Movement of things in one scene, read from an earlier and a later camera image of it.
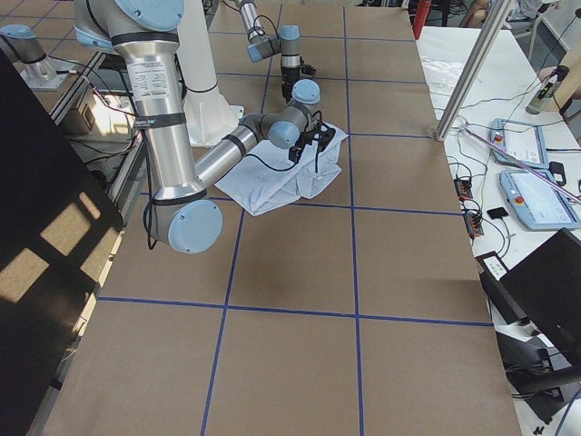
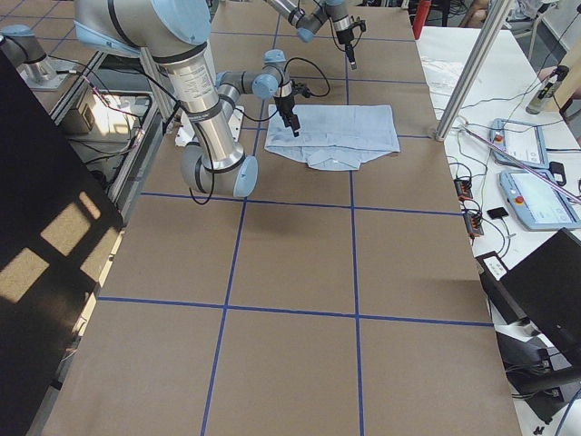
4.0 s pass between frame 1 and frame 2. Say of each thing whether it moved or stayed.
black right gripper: moved
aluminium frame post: stayed
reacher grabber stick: stayed
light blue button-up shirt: moved
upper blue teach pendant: stayed
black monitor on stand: stayed
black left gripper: moved
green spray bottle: stayed
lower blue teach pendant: stayed
